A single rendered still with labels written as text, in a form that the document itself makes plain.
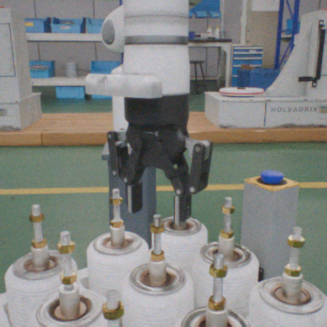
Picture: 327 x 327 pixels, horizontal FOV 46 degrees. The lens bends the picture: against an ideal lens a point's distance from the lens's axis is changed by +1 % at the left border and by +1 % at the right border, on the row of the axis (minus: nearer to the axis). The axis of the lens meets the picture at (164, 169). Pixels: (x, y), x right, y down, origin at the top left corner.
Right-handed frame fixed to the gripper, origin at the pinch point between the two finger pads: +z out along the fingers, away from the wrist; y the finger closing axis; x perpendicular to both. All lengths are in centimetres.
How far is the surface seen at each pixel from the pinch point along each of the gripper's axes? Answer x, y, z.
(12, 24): -119, 188, -36
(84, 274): -3.6, 17.6, 17.2
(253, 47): -523, 196, -29
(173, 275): -1.5, -1.5, 9.9
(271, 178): -27.7, -5.2, 2.6
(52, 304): 11.4, 6.9, 9.8
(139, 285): 2.9, 0.8, 9.8
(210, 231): -65, 25, 35
